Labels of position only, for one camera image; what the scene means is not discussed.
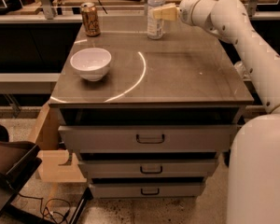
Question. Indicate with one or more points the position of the wooden box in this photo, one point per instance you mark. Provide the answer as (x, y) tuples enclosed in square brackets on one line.
[(45, 134)]

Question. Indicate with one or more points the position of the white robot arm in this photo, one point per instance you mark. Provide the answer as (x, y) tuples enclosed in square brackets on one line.
[(254, 167)]

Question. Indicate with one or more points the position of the small clear bottle left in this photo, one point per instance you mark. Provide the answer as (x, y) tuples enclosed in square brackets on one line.
[(240, 68)]

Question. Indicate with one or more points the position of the top grey drawer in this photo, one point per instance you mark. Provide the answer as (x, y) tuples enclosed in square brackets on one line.
[(147, 139)]

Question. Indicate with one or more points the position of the grey drawer cabinet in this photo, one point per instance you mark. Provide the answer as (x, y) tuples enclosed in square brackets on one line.
[(183, 79)]

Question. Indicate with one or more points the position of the dark brown chair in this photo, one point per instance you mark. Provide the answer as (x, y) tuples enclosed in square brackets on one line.
[(18, 161)]

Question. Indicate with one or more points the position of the clear plastic water bottle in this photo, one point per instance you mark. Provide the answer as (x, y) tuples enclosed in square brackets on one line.
[(154, 26)]

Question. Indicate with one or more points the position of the grey drawer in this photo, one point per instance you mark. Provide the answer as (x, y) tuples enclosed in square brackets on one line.
[(146, 190), (147, 139), (147, 168)]

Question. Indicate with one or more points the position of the bottom grey drawer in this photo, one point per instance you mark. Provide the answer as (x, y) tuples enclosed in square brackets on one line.
[(146, 190)]

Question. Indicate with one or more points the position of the middle grey drawer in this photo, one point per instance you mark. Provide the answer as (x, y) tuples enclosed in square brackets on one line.
[(147, 168)]

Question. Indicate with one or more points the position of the gold drink can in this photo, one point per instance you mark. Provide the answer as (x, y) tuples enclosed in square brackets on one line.
[(90, 19)]

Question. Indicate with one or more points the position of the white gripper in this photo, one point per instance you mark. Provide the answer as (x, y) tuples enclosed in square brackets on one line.
[(185, 9)]

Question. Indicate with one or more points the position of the white bowl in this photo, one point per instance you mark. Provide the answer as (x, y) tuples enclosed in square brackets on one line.
[(91, 64)]

